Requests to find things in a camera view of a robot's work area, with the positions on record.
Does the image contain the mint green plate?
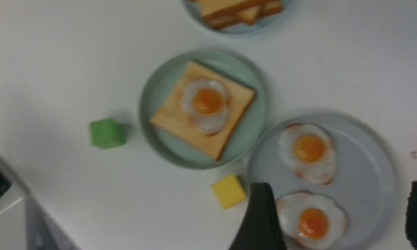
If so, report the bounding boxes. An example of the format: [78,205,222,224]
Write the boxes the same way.
[139,50,267,170]

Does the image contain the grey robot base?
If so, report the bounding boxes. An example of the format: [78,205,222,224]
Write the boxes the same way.
[0,156,78,250]

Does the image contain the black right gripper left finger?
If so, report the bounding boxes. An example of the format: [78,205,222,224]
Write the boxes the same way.
[229,182,287,250]

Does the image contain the yellow cube block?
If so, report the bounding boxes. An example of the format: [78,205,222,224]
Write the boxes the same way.
[211,175,247,209]

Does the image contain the light blue bread plate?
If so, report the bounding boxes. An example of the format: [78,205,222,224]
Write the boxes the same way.
[180,0,295,38]

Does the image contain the fried egg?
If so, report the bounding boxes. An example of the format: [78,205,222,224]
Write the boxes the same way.
[180,78,230,136]
[277,123,337,185]
[275,192,348,250]

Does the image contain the fried egg lower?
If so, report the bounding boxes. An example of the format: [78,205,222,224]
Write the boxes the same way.
[277,123,337,185]

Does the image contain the grey blue egg plate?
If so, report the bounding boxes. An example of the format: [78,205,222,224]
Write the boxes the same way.
[246,114,399,250]

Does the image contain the toast slice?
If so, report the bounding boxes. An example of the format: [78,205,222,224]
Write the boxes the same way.
[196,0,274,22]
[235,5,263,26]
[207,16,242,30]
[150,61,256,161]

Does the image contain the green cube block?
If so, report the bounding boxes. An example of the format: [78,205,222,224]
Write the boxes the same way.
[88,118,126,149]

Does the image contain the fried egg top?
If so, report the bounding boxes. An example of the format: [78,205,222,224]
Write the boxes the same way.
[180,78,230,136]

